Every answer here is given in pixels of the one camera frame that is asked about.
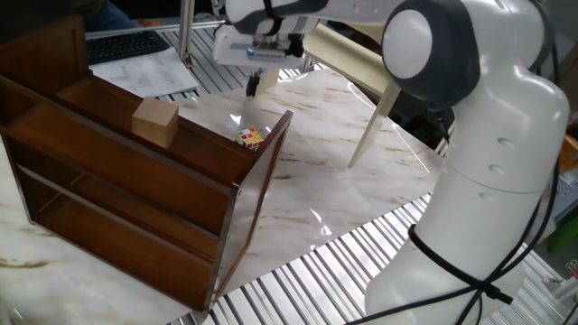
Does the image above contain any blue clothed person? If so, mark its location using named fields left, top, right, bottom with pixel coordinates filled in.
left=71, top=0, right=136, bottom=33

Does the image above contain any aluminium frame post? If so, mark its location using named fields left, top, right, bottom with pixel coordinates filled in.
left=178, top=0, right=196, bottom=69

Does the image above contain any marble pattern table sheet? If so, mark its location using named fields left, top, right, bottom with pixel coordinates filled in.
left=0, top=67, right=446, bottom=325

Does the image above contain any printed paper sheet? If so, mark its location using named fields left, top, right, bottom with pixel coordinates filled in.
left=89, top=46, right=200, bottom=99

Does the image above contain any multicolour Rubik's cube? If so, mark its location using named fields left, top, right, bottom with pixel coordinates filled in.
left=234, top=126, right=266, bottom=153

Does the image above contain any black braided camera cable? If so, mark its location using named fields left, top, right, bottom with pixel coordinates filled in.
left=286, top=0, right=564, bottom=325

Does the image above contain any brown wooden shelf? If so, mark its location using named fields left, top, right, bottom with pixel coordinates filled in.
left=0, top=14, right=294, bottom=313

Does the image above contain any cream white shelf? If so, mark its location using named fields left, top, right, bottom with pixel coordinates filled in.
left=256, top=22, right=403, bottom=169

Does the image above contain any black keyboard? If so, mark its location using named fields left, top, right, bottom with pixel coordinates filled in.
left=85, top=29, right=172, bottom=66

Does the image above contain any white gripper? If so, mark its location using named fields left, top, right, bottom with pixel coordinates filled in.
left=212, top=24, right=308, bottom=98

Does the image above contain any light wooden block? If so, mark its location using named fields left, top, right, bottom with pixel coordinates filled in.
left=131, top=97, right=181, bottom=150

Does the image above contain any green plastic bin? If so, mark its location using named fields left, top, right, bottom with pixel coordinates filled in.
left=545, top=211, right=578, bottom=255

